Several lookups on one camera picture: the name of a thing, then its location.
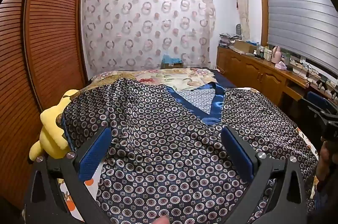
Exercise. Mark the grey window blind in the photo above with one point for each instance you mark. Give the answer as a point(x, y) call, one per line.
point(298, 15)

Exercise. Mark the stack of folded clothes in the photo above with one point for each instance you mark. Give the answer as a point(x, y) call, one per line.
point(228, 39)

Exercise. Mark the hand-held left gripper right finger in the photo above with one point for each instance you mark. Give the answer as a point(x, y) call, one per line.
point(237, 155)

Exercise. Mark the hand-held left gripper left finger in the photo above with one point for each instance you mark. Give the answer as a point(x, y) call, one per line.
point(93, 155)

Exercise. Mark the pink tissue holder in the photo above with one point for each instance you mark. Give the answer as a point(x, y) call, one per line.
point(280, 66)

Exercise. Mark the navy circle-patterned satin top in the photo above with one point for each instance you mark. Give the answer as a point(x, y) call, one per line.
point(163, 147)

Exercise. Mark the small grey fan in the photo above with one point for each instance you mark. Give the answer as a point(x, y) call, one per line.
point(239, 30)

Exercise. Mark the wooden louvered wardrobe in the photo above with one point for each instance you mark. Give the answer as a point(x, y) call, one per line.
point(47, 42)

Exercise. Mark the open cardboard box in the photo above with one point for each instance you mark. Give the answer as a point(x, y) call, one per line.
point(244, 46)

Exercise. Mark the white power strip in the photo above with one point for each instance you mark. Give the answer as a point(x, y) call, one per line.
point(302, 69)

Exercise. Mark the person's left hand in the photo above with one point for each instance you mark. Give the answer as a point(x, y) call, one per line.
point(162, 220)

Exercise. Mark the dark blue mattress sheet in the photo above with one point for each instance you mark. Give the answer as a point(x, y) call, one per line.
point(224, 80)

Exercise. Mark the mustard patterned folded cloth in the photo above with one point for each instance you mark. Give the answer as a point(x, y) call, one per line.
point(124, 77)

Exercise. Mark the floral blanket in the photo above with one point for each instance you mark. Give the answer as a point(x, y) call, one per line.
point(169, 77)

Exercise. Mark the yellow plush toy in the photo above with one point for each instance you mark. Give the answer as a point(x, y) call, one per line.
point(52, 134)

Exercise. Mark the person's right forearm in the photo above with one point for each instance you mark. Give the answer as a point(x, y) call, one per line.
point(326, 171)

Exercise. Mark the long wooden cabinet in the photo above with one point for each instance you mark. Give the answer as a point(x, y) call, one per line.
point(253, 71)

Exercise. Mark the cream window curtain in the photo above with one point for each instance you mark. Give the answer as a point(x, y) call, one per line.
point(243, 2)

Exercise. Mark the row of bottles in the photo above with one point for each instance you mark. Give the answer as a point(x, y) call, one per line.
point(262, 52)

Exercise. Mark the pink kettle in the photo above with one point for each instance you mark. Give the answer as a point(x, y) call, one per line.
point(276, 53)

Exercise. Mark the blue item on box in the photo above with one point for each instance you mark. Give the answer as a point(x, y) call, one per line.
point(171, 61)

